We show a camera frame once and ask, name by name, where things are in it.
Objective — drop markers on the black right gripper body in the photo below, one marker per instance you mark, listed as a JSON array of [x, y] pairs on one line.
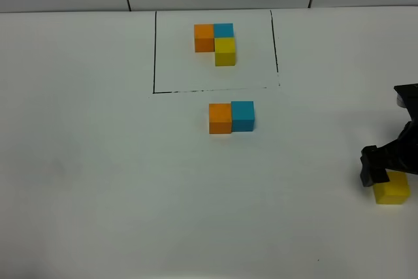
[[398, 155]]

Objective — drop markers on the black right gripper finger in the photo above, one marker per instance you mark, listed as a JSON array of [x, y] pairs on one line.
[[370, 176]]

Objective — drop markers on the template yellow cube block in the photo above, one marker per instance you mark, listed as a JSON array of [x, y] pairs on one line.
[[225, 52]]

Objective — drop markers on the template blue cube block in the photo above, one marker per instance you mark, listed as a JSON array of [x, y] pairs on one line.
[[223, 30]]

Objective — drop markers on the template orange cube block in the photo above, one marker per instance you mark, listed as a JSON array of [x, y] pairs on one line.
[[204, 37]]

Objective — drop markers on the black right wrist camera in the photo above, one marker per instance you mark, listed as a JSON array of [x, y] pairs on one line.
[[406, 96]]

